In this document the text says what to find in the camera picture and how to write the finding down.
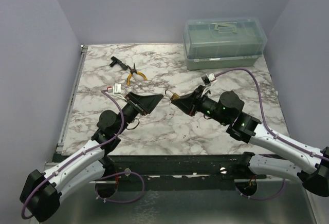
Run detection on yellow handled pliers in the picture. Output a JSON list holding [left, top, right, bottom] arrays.
[[126, 63, 148, 86]]

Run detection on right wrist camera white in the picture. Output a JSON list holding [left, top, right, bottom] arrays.
[[201, 73, 216, 95]]

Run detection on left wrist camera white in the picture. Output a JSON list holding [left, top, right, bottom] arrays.
[[106, 83, 122, 95]]

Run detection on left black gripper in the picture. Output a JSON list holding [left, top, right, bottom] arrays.
[[116, 92, 163, 135]]

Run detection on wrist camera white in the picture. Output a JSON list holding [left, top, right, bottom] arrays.
[[201, 73, 216, 95], [106, 83, 122, 95]]

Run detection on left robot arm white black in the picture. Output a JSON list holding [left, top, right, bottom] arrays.
[[20, 92, 163, 222]]

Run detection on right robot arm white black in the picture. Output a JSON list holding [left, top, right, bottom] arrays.
[[170, 85, 328, 197]]

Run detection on black T-shaped tool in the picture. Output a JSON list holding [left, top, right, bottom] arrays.
[[109, 56, 128, 70]]

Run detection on clear lid grey toolbox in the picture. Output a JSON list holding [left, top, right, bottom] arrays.
[[183, 17, 267, 70]]

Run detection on small brass padlock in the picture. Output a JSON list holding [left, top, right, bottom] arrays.
[[164, 89, 180, 101]]

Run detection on aluminium side rail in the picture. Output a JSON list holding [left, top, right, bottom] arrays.
[[55, 45, 88, 154]]

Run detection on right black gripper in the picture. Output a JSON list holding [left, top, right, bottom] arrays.
[[172, 85, 229, 125]]

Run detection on black front mounting rail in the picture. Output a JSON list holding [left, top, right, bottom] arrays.
[[52, 153, 273, 192]]

